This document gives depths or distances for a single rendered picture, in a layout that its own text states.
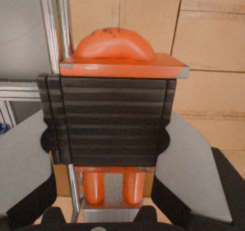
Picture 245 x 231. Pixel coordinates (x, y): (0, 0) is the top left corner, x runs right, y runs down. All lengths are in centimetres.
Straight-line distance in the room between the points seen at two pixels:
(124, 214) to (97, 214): 3
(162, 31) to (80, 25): 29
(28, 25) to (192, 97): 106
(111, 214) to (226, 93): 73
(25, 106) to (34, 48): 39
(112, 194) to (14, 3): 125
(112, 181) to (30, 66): 121
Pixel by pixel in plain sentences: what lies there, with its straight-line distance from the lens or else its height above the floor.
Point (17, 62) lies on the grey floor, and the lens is 139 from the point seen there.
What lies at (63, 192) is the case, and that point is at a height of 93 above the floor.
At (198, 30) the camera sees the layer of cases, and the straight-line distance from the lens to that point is 71.
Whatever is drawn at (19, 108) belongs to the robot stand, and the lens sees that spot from 126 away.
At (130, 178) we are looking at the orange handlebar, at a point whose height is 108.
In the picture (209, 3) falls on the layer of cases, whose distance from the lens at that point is 72.
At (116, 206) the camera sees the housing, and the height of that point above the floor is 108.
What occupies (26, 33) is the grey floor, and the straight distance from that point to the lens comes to 132.
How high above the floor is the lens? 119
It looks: 63 degrees down
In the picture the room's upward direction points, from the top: 176 degrees clockwise
